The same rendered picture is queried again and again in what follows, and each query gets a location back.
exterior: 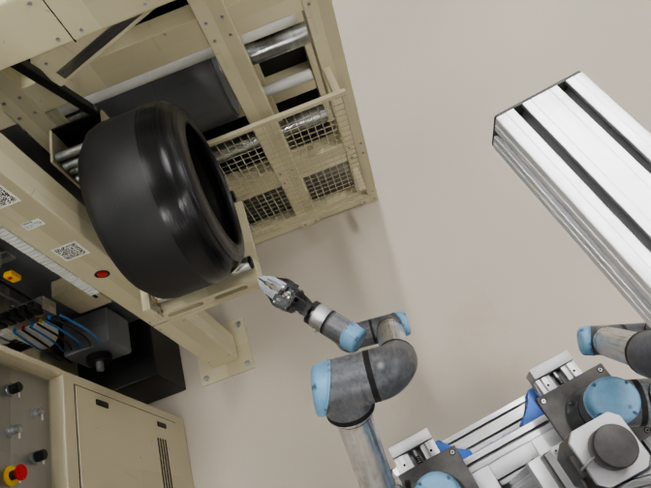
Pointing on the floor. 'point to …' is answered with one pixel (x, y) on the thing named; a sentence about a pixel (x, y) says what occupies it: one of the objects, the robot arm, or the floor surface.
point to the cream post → (32, 200)
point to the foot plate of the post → (232, 360)
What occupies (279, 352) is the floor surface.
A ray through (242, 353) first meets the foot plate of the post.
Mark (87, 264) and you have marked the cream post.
